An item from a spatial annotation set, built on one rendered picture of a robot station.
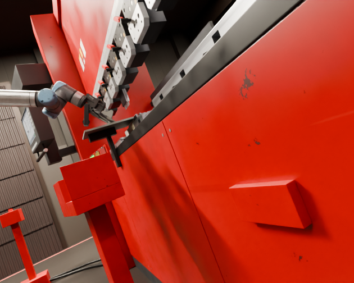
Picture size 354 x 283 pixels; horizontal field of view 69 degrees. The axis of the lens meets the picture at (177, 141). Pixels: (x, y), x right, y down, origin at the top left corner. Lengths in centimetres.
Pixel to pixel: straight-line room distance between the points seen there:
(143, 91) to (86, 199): 181
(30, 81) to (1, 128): 233
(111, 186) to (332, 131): 66
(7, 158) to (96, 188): 395
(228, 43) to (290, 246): 36
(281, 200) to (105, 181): 57
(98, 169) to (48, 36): 193
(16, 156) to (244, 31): 449
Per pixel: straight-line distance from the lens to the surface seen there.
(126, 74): 132
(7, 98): 138
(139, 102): 247
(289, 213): 44
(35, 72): 266
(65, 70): 249
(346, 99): 35
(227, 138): 51
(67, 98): 147
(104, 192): 85
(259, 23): 40
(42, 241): 468
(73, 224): 471
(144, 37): 104
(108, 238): 92
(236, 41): 44
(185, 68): 80
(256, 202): 48
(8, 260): 473
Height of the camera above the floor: 72
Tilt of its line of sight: 3 degrees up
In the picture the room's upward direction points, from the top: 21 degrees counter-clockwise
